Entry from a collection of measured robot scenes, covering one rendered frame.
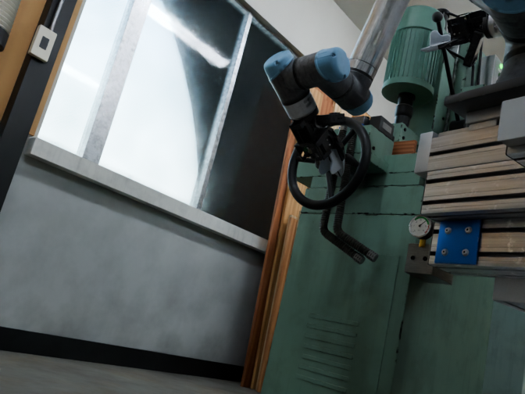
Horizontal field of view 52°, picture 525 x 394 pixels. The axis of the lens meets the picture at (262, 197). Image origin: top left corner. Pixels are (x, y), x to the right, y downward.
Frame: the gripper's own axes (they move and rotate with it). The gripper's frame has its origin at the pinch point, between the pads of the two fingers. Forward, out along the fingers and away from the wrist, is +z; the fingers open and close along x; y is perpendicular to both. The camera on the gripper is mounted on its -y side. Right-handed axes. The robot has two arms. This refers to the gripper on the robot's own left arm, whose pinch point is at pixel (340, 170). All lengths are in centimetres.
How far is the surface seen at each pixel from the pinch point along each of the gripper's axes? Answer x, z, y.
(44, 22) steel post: -131, -65, -25
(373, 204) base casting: -3.9, 21.2, -10.4
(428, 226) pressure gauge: 18.2, 19.8, -0.3
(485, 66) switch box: 4, 24, -92
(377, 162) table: -1.3, 10.8, -17.0
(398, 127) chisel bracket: -7.7, 15.8, -42.8
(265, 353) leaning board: -121, 130, -11
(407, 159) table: 4.8, 14.3, -22.4
